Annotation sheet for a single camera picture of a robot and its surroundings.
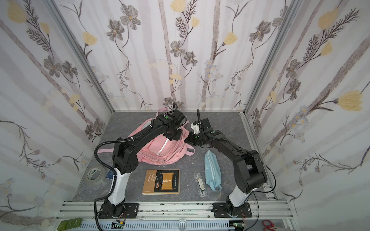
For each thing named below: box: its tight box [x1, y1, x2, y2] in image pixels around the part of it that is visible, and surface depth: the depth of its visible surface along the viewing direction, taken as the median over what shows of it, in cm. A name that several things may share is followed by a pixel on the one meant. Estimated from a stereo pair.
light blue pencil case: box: [204, 149, 222, 192], surface depth 86 cm
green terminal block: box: [56, 217, 83, 231], surface depth 70 cm
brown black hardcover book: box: [142, 168, 181, 195], surface depth 84 cm
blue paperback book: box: [105, 169, 114, 180], surface depth 88 cm
